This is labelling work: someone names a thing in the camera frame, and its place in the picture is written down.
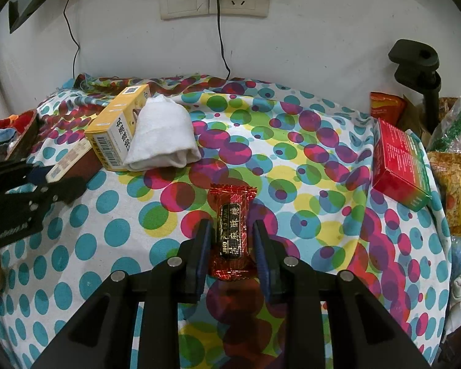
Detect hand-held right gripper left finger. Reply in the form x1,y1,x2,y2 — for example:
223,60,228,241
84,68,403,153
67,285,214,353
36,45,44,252
31,219,213,369

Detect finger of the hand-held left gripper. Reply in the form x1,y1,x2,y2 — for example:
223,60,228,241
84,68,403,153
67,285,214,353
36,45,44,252
38,176,88,205
23,161,50,183

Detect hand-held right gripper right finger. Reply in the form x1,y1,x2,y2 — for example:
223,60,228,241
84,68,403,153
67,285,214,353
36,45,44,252
252,220,435,369

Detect long brown box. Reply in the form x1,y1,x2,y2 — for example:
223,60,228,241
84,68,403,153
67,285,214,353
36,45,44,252
45,138,104,184

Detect red candy bar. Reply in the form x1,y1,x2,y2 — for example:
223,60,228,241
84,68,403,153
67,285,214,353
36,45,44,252
207,184,259,280

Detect brown tray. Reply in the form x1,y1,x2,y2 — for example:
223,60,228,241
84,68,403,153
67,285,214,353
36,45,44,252
2,109,40,162

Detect blue sock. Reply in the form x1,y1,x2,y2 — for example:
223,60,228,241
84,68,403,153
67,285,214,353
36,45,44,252
0,128,19,161

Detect polka dot cloth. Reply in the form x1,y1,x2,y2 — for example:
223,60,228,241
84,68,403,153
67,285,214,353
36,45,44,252
0,73,452,369

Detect red cloth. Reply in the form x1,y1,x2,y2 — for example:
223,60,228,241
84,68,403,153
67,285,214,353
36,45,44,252
0,113,35,150

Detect yellow cardboard box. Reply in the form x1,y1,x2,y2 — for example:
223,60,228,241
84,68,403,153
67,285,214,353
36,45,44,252
85,85,151,172

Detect white rolled cloth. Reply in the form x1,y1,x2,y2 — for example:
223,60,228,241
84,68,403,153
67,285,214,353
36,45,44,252
123,97,202,170

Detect red and green box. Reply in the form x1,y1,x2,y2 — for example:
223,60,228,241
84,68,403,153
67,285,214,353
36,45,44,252
372,118,433,212

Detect black monitor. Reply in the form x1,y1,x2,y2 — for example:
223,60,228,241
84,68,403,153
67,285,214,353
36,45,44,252
8,0,81,34

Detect orange snack packet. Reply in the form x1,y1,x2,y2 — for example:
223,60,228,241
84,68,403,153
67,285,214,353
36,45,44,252
370,92,408,127

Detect white knotted cloth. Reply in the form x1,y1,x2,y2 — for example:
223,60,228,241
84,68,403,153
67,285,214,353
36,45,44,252
447,273,461,335

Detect yellow snack bag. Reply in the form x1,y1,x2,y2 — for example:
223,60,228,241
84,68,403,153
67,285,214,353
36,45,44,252
430,150,461,235

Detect brown paper bag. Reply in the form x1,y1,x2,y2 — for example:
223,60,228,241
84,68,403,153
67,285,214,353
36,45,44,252
397,94,458,139

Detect green clear snack bag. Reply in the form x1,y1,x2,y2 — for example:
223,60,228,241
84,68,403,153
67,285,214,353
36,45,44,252
426,98,461,154

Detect black clamp stand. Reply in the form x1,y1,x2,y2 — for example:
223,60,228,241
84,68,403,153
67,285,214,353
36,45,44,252
388,39,442,133

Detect thin black hanging cable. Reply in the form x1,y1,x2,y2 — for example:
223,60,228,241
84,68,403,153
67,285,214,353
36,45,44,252
63,0,80,82

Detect black adapter cable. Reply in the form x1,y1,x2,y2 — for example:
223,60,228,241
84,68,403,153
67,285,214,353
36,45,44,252
216,0,231,80

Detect beige single-hole wall socket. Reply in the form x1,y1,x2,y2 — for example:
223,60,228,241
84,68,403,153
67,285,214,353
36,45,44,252
159,0,210,20

